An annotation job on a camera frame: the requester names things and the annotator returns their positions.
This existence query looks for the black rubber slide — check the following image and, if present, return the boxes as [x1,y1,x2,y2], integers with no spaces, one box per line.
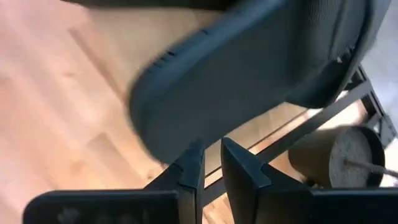
[128,0,393,165]

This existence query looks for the black plant pot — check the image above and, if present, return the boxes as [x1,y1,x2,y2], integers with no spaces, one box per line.
[287,124,386,190]

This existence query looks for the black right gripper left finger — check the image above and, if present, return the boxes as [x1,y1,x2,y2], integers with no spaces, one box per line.
[22,138,206,224]

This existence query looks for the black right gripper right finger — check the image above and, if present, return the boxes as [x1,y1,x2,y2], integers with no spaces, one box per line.
[220,136,398,224]

